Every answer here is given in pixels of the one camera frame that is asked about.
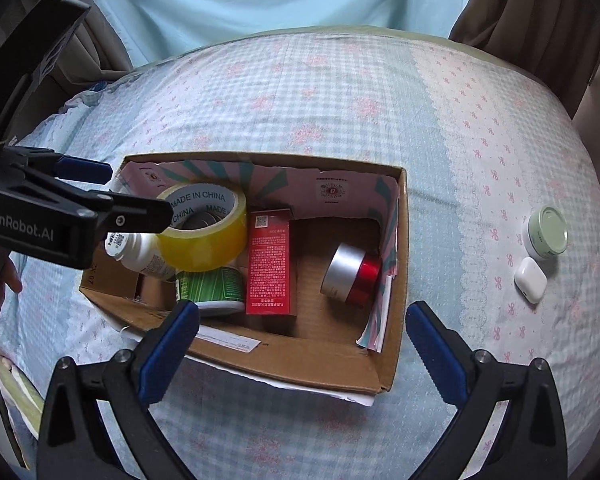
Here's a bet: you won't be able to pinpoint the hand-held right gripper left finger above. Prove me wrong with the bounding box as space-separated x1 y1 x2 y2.
36 300 201 480

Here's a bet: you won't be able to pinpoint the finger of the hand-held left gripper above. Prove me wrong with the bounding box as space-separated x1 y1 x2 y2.
54 156 114 184
99 192 174 236

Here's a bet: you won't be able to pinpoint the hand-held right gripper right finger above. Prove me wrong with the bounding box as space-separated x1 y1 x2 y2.
406 301 567 480

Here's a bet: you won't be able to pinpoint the white pill bottle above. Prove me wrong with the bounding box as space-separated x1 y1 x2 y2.
104 230 178 282

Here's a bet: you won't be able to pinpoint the green striped can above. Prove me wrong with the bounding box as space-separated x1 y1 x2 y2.
174 266 246 318

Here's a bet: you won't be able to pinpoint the yellow tape roll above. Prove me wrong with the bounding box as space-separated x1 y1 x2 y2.
157 183 249 273

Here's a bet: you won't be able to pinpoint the paper-wrapped cardboard box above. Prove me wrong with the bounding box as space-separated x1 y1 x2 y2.
77 152 409 406

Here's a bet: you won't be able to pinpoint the red jar silver lid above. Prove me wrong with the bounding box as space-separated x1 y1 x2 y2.
320 242 383 308

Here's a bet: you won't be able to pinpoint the red rectangular carton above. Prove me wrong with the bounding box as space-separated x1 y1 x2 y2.
245 208 299 317

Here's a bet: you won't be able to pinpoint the crumpled light blue blanket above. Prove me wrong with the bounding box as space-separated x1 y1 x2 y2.
10 67 146 161

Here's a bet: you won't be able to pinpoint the white earbud case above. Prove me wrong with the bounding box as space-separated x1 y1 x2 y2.
513 256 547 304

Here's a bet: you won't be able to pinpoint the brown curtain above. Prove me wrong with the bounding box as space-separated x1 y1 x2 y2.
447 0 600 121
45 0 133 93

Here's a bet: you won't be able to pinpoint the pale stacked bedding layers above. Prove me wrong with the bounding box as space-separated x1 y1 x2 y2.
0 345 46 441

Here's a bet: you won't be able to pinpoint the pale green round jar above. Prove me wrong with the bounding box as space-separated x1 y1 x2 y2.
522 205 569 260

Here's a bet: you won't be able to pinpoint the checked floral bedsheet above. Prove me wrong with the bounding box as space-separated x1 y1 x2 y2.
0 27 600 480

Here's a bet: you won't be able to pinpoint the light blue hanging cloth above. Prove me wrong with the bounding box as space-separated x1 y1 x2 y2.
80 0 473 61

